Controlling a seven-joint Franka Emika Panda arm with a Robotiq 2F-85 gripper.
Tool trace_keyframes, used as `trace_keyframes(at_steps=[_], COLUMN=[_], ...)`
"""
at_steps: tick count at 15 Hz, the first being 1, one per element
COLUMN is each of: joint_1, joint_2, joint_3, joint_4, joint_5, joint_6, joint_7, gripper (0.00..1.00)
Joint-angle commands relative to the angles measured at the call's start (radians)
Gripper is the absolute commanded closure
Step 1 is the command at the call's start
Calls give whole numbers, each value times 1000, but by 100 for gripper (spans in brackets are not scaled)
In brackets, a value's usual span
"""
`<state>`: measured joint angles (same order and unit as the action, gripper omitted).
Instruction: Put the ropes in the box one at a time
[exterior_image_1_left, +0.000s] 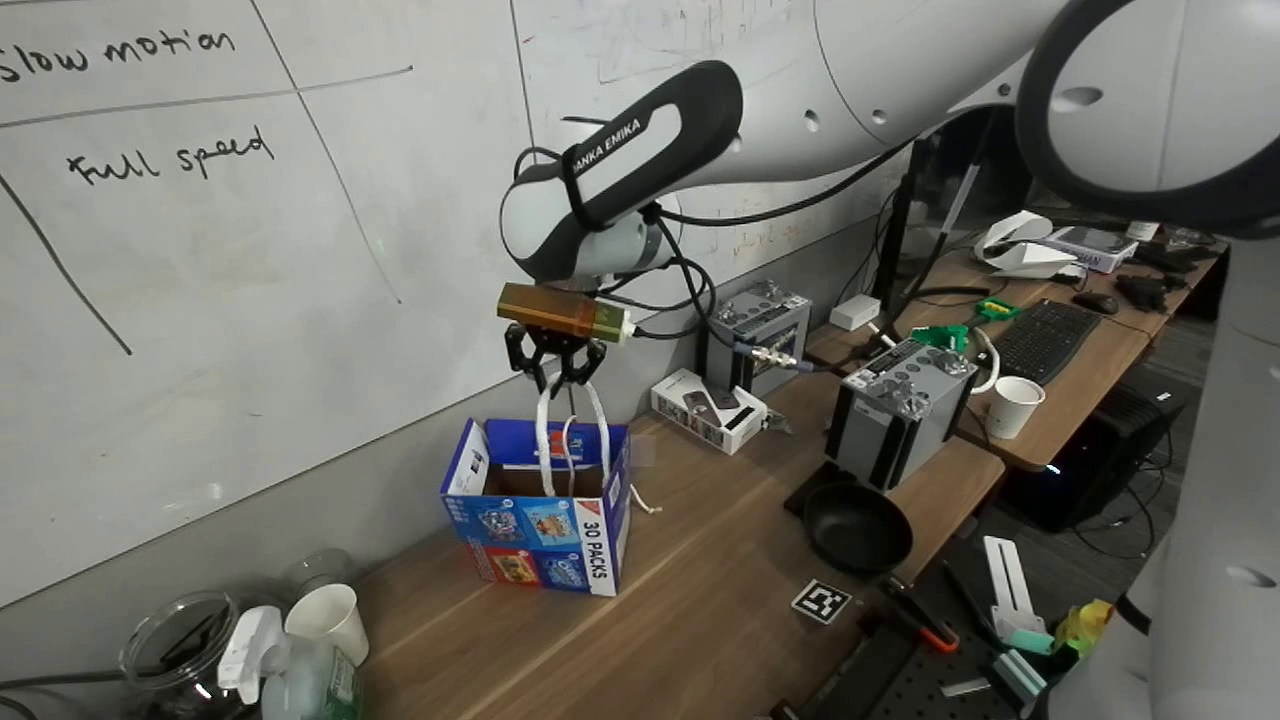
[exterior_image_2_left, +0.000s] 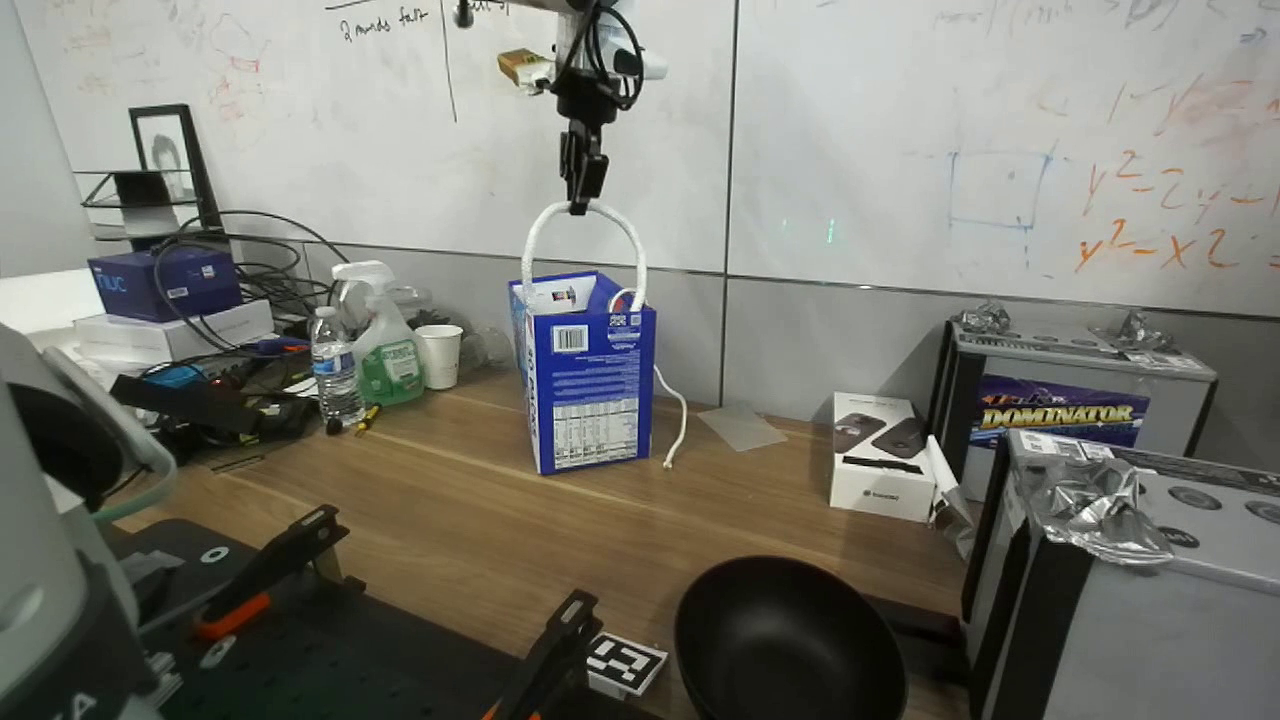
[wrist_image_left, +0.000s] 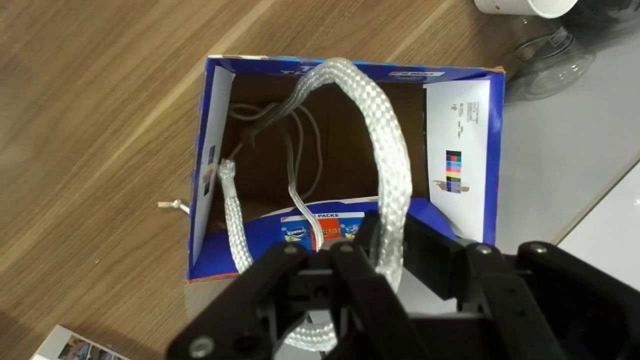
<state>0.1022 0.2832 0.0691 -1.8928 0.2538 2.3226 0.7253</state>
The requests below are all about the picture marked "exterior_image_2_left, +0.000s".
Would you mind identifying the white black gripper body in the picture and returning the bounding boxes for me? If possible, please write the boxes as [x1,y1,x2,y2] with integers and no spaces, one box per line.
[551,57,623,138]

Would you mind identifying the white rope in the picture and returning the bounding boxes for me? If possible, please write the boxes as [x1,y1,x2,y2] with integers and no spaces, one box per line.
[515,195,696,477]

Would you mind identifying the blue cardboard box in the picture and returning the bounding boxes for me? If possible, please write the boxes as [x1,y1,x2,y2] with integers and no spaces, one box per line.
[502,269,660,479]

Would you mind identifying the white phone box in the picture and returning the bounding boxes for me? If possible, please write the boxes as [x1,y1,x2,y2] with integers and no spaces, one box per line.
[823,390,964,530]

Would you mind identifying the small dark blue box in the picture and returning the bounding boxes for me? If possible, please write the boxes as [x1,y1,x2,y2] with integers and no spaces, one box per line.
[87,241,247,324]

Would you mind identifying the flat white box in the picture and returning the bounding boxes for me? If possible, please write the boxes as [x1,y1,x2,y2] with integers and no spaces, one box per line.
[73,298,281,372]

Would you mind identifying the white paper cup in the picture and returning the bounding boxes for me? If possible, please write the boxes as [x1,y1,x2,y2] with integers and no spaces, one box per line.
[413,322,468,395]

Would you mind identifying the clear plastic sheet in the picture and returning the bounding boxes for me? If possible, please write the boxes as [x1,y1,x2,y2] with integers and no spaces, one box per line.
[696,405,790,455]

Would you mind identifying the clear water bottle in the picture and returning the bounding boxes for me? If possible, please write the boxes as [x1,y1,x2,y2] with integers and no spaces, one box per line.
[306,303,368,436]

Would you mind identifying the small crumpled foil piece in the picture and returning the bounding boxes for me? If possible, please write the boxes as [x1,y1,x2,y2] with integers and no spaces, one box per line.
[947,301,1016,346]
[1093,308,1186,359]

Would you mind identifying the black device pile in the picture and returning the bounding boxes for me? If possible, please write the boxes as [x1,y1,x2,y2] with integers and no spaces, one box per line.
[106,338,323,451]

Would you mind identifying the black metal stand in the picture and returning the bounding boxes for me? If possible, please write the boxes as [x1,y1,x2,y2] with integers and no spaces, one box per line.
[74,164,202,248]

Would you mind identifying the black white tag marker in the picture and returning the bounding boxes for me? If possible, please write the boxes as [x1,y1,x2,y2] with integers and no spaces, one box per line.
[578,634,677,710]

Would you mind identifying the black bowl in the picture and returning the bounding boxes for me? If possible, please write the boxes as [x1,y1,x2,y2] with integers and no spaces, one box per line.
[671,554,913,720]

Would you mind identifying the grey battery with Dominator label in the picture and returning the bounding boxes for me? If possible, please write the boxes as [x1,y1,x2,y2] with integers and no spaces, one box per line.
[928,317,1221,488]

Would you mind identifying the large crumpled foil sheet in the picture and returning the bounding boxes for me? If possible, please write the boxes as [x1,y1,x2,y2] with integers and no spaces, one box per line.
[1016,428,1180,572]

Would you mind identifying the black cable bundle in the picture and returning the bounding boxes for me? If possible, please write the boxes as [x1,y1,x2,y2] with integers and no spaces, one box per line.
[148,209,353,358]

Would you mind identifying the black picture frame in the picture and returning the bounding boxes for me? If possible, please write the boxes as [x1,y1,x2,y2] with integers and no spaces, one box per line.
[128,102,223,241]

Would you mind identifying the black clamp orange handle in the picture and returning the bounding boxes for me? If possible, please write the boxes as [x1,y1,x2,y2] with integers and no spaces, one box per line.
[481,588,607,720]
[186,500,353,648]

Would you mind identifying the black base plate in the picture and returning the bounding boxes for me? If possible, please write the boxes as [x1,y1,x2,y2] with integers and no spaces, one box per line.
[111,516,590,720]

